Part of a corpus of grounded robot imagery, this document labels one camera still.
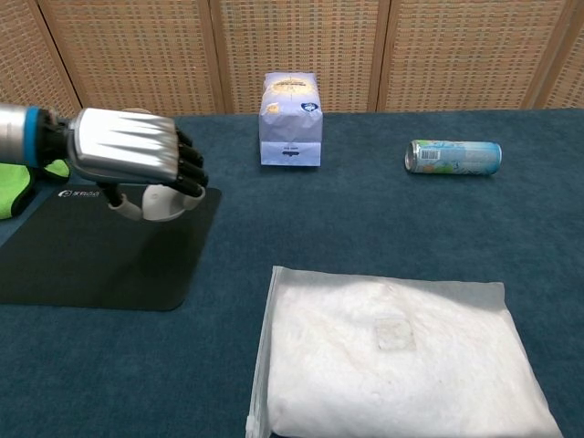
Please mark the woven bamboo folding screen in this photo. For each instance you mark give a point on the woven bamboo folding screen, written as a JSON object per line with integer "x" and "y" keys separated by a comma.
{"x": 292, "y": 50}

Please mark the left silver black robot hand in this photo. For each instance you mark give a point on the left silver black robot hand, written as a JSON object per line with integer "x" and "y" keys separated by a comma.
{"x": 123, "y": 146}

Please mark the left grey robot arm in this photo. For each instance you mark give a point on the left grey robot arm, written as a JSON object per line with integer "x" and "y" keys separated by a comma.
{"x": 13, "y": 132}

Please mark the green cloth with black trim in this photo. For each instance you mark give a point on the green cloth with black trim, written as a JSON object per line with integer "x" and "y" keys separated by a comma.
{"x": 11, "y": 187}

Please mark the pale lavender paper bag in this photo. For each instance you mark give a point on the pale lavender paper bag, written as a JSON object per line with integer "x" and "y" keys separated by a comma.
{"x": 290, "y": 123}

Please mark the teal table mat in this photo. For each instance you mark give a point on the teal table mat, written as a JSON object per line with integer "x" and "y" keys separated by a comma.
{"x": 365, "y": 219}

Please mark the white frosted plastic zip bag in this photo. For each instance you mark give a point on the white frosted plastic zip bag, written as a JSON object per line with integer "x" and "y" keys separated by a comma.
{"x": 392, "y": 360}

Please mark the white computer mouse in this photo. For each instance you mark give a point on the white computer mouse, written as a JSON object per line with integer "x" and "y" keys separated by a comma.
{"x": 157, "y": 203}

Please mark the light blue drink can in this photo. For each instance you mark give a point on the light blue drink can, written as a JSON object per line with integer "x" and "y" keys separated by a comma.
{"x": 456, "y": 157}

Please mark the black mouse pad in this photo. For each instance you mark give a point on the black mouse pad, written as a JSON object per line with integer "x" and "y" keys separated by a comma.
{"x": 91, "y": 255}

